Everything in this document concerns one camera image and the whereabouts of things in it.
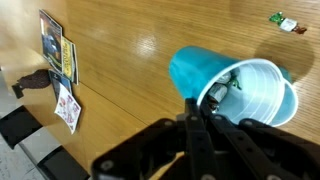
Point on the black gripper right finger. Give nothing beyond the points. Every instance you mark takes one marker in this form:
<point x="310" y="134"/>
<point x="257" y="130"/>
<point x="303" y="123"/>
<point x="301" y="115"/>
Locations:
<point x="240" y="146"/>

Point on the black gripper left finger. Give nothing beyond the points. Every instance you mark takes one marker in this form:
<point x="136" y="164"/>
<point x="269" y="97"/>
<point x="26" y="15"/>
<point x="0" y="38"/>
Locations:
<point x="196" y="140"/>

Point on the candy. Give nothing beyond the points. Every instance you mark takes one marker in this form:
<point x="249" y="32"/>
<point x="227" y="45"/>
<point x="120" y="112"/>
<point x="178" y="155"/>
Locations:
<point x="225" y="78"/>
<point x="288" y="24"/>
<point x="216" y="93"/>

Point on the blue plastic cup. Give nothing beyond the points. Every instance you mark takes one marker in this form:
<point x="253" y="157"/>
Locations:
<point x="193" y="70"/>
<point x="290" y="106"/>

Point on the white floral card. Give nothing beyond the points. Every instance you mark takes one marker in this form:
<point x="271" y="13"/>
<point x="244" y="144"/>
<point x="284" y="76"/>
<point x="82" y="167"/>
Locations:
<point x="68" y="108"/>

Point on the black office chair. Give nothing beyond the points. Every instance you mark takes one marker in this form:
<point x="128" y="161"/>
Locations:
<point x="16" y="126"/>
<point x="61" y="165"/>

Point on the small dark magazine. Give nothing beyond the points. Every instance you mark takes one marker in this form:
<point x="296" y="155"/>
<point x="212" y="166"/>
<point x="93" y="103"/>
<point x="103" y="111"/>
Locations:
<point x="60" y="81"/>

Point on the yellow booklet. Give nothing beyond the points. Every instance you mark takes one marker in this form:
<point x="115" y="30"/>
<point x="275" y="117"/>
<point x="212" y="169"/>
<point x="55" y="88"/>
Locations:
<point x="68" y="56"/>

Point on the brown textured object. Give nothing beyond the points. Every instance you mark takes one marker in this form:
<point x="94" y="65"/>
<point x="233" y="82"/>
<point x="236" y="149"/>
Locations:
<point x="35" y="80"/>

